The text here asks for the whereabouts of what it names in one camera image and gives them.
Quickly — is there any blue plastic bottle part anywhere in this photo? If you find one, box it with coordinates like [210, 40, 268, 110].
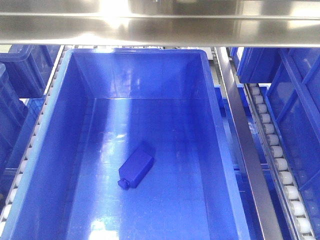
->
[117, 141, 156, 190]

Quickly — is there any steel upper shelf beam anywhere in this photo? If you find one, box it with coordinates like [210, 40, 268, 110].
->
[0, 0, 320, 47]

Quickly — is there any large blue target bin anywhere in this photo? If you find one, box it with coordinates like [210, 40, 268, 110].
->
[0, 48, 250, 240]

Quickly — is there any blue bin right neighbour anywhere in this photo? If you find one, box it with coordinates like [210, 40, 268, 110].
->
[267, 48, 320, 239]

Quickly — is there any blue bin neighbour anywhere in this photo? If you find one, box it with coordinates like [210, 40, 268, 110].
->
[267, 48, 320, 239]
[0, 63, 28, 173]

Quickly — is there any blue bin left neighbour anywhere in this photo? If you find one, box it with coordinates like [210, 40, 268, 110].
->
[0, 63, 28, 173]

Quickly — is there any white roller track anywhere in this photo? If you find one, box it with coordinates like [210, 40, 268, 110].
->
[243, 83, 316, 240]

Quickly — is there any left roller track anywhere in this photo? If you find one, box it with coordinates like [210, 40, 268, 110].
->
[0, 45, 73, 231]

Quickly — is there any steel divider rail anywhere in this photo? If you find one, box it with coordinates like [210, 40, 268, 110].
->
[214, 47, 283, 240]

